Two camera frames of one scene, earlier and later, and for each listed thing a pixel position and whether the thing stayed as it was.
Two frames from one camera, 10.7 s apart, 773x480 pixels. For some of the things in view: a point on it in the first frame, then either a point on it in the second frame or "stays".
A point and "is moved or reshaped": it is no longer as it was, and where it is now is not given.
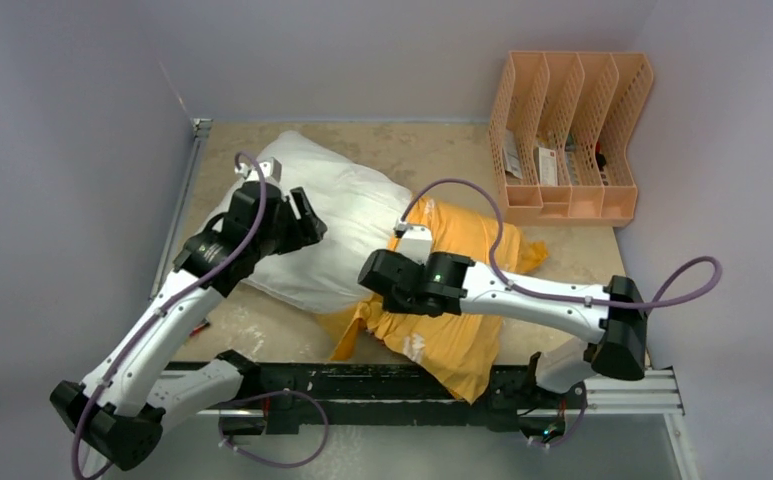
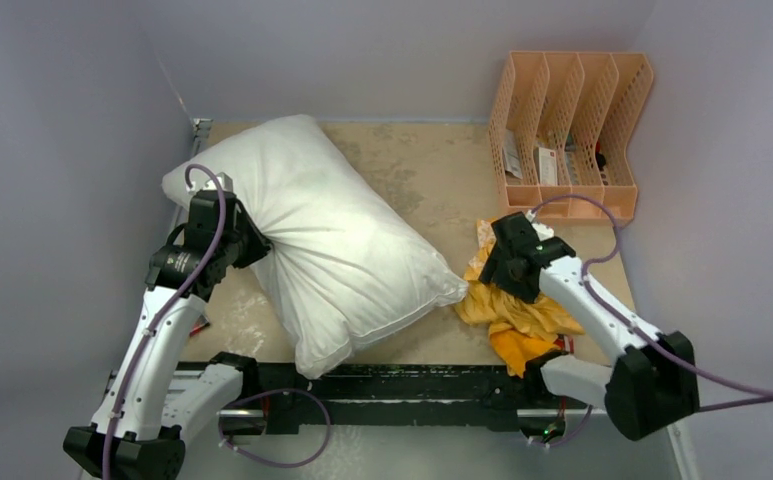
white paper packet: x=510 y=154 stays
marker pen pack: x=197 y=329 stays
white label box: x=547 y=167 stays
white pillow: x=361 y=212 is moved or reshaped
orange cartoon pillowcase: x=452 y=350 to x=522 y=330
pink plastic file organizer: x=559 y=136 stays
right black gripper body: x=396 y=303 to x=501 y=271
